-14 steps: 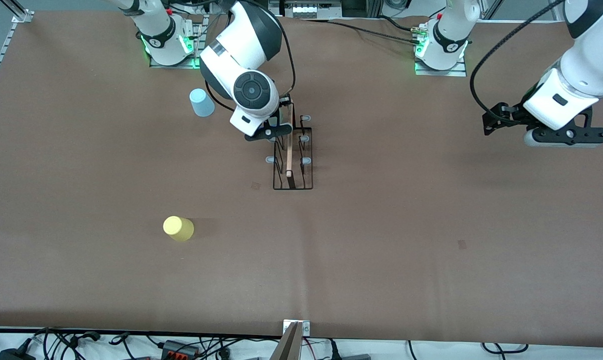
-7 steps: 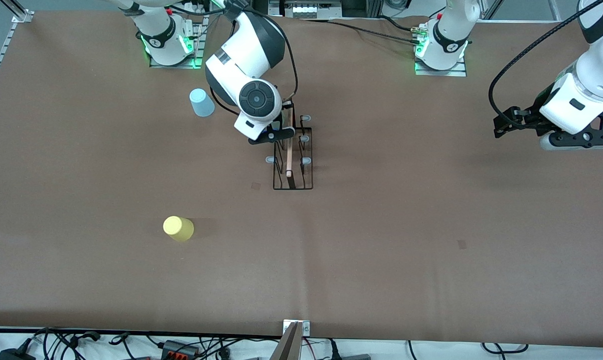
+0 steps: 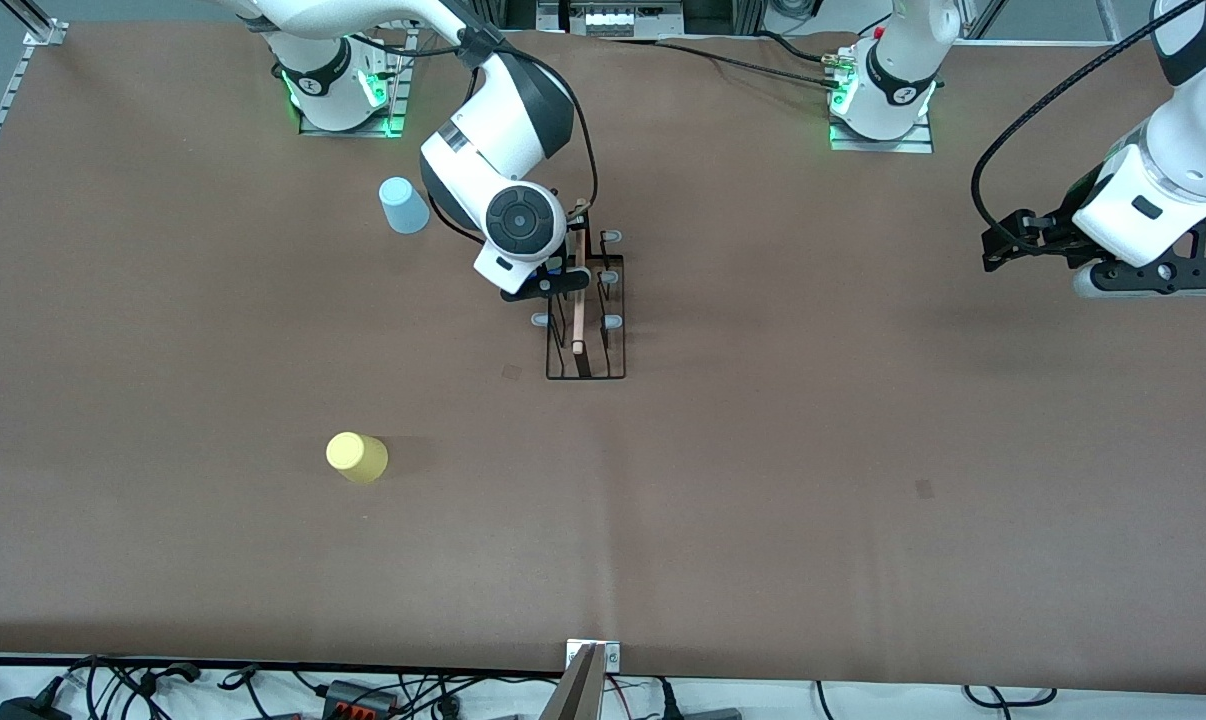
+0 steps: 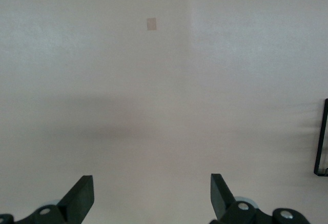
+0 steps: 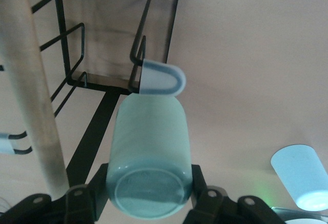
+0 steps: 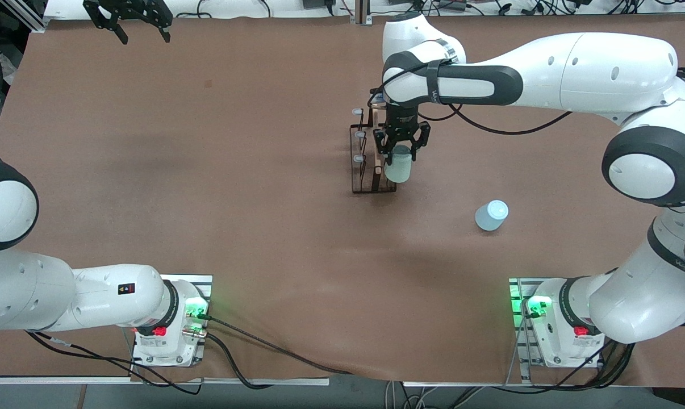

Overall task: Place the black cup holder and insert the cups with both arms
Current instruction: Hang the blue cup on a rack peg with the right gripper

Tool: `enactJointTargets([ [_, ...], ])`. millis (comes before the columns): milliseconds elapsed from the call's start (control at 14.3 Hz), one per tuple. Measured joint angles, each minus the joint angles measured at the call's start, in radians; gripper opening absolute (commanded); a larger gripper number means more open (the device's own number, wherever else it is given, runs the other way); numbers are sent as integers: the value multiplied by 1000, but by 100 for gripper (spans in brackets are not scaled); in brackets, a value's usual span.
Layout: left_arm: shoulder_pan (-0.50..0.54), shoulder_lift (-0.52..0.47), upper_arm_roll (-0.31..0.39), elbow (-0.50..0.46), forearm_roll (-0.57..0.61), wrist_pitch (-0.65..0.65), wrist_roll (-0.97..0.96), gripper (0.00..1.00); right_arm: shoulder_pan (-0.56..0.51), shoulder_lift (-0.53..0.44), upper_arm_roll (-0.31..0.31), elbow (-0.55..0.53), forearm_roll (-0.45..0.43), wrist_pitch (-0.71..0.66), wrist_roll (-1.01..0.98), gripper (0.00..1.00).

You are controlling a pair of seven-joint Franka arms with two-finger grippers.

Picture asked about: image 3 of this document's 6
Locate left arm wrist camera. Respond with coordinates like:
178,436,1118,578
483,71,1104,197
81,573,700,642
1073,255,1206,299

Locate black cable on table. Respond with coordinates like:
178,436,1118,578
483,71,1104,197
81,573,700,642
653,36,836,89

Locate metal mounting bracket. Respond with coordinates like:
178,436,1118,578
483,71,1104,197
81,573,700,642
565,639,623,673

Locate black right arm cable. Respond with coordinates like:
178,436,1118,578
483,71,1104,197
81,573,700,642
348,25,601,216

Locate light blue plastic cup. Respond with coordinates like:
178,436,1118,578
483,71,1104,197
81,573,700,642
378,176,432,236

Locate grey electronics box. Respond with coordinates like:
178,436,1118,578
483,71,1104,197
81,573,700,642
561,0,686,39

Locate black wire cup holder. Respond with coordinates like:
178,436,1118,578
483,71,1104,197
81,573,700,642
530,198,627,382

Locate black box orange connectors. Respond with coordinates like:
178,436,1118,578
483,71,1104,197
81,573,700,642
321,679,401,719

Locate black looped floor cable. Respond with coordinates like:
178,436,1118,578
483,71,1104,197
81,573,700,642
961,684,1060,708

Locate grey camera pole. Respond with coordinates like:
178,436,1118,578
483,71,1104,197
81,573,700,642
537,645,610,720

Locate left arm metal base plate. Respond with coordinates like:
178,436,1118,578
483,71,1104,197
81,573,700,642
829,112,935,155

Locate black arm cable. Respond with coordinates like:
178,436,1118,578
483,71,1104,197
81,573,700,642
970,0,1182,246
348,25,601,216

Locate black power adapter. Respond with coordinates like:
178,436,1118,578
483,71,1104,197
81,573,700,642
0,692,74,720

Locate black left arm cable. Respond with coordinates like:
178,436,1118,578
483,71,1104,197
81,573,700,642
970,0,1182,246

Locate yellow plastic cup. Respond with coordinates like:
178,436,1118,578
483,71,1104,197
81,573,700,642
325,431,390,486

